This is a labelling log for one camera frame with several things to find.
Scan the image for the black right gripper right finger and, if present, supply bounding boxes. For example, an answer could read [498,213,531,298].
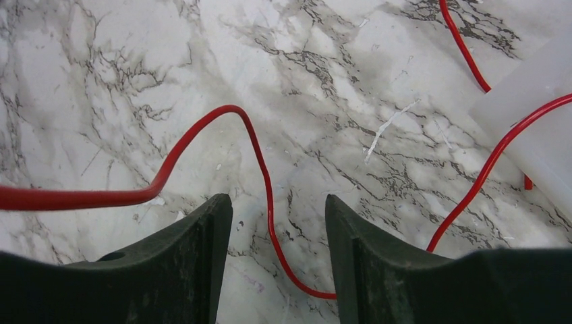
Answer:
[325,195,571,323]

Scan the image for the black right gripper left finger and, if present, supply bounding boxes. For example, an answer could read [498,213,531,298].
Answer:
[1,194,233,323]

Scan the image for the red cable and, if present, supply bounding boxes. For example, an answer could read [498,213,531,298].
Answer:
[0,0,572,301]

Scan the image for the white plastic bin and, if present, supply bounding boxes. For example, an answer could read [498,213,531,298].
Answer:
[469,26,571,218]

